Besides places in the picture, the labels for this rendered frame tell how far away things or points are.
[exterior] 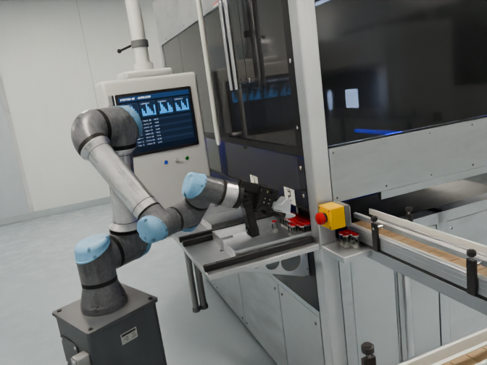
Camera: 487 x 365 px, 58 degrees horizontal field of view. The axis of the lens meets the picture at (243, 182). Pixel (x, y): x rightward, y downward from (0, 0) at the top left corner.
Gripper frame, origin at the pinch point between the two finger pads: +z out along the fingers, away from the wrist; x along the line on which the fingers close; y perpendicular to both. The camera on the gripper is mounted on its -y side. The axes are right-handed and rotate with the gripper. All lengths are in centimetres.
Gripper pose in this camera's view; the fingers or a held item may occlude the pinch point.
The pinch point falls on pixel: (290, 216)
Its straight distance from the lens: 138.1
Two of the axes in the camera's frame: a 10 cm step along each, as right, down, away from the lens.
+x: -3.6, -1.7, 9.2
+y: 2.8, -9.6, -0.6
